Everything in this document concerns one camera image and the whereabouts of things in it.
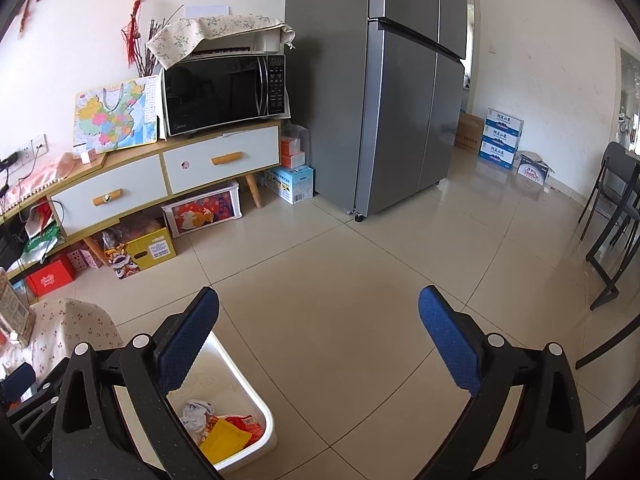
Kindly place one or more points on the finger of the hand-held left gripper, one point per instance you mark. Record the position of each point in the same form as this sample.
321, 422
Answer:
17, 377

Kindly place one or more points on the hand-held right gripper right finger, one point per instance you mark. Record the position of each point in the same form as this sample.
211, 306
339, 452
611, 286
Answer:
447, 340

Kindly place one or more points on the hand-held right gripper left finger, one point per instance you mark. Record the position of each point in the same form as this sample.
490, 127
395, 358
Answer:
187, 340

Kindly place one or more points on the white plastic waste bin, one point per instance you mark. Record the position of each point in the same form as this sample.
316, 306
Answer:
250, 400

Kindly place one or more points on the beige printed box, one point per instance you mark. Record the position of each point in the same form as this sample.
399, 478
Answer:
15, 310

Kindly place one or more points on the cherry print tablecloth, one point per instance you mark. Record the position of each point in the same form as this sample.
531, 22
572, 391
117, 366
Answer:
65, 325

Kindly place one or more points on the crumpled white paper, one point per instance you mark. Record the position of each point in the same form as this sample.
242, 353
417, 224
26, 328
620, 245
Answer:
197, 412

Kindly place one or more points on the yellow cardboard box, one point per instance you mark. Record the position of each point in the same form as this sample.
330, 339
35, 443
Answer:
152, 250

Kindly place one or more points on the red snack wrapper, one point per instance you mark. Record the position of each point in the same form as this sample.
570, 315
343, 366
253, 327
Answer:
247, 424

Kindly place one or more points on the red gift box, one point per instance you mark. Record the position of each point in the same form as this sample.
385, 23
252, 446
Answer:
50, 277

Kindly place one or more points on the yellow wrapper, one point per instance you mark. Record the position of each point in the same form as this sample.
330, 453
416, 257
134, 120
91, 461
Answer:
222, 442

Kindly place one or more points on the green and white bag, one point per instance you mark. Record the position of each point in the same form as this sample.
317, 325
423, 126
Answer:
42, 247

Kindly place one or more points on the pink patterned small box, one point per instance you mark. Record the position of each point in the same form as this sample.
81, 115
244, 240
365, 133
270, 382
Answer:
82, 259

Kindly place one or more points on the black chair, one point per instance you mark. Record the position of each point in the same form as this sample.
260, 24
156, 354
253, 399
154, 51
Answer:
612, 160
607, 347

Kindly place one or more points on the blue and white box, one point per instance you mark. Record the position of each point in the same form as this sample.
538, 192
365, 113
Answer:
295, 185

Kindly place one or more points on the blue and white carton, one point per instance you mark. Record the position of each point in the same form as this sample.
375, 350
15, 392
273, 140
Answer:
505, 122
500, 140
496, 156

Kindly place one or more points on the open white printed box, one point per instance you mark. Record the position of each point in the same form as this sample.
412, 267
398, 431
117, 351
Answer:
532, 169

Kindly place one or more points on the wooden cabinet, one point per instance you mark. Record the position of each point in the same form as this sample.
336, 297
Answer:
150, 152

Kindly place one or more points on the white drawer with sticker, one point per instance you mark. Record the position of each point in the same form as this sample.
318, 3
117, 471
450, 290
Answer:
240, 147

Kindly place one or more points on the pink cloth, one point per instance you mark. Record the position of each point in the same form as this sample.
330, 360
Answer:
45, 175

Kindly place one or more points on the brown cardboard carton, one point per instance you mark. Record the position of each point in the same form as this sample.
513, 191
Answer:
467, 132

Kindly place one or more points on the small pink cube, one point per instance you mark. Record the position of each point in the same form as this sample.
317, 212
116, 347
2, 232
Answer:
89, 156

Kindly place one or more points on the black charger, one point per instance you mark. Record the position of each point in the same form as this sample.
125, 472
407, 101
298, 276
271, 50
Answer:
9, 161

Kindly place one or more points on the orange boxes in plastic bag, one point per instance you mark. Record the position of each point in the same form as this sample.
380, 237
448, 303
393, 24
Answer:
292, 150

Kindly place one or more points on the grey refrigerator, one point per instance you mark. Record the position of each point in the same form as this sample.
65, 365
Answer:
400, 110

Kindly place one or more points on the colourful map board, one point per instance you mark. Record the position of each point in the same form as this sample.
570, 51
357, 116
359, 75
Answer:
115, 115

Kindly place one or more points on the black microwave oven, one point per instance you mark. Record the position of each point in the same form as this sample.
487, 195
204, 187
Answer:
215, 90

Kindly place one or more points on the dried branches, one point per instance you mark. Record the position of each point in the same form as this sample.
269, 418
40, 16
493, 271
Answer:
157, 45

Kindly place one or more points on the white flat appliance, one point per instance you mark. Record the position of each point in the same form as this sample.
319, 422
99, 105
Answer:
260, 42

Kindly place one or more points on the floral beige cloth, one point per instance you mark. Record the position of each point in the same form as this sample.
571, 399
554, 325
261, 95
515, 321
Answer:
190, 32

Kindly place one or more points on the white wall outlet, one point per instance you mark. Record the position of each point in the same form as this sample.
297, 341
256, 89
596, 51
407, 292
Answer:
40, 147

